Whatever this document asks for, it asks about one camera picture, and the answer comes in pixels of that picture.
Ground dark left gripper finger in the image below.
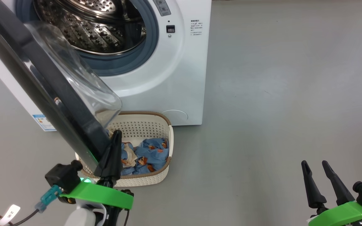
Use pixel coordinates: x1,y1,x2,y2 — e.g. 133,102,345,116
94,130,123,186

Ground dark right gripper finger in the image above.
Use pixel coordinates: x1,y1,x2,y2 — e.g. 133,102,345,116
322,160,356,207
301,160,327,210

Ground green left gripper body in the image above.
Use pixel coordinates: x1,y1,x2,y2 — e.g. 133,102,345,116
59,180,134,210

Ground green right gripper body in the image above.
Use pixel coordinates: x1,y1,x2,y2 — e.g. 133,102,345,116
308,201,362,226

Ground blue cartoon print garment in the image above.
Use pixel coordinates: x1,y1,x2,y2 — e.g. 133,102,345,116
133,137,170,174

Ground black glass washer door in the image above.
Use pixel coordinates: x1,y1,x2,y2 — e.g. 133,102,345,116
0,0,123,171

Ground white front-load washing machine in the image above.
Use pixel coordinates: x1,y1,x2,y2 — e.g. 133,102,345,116
0,0,212,132

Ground stainless steel washing machine drum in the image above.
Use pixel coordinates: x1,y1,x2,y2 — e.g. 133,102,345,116
33,0,147,56

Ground cream perforated laundry basket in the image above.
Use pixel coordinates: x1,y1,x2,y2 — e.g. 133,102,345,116
75,111,174,188

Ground blue energy label sticker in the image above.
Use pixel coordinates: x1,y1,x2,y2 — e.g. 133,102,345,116
32,114,57,132

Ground round white filter cover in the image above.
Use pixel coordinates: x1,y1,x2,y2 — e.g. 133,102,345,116
161,110,189,126

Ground grey warning sticker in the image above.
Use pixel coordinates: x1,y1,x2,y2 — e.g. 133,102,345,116
153,0,172,17

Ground black cable with teal plug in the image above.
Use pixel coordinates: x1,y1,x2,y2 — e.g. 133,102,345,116
0,184,63,226

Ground white cable label tag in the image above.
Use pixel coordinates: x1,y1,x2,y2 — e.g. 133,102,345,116
0,204,21,226

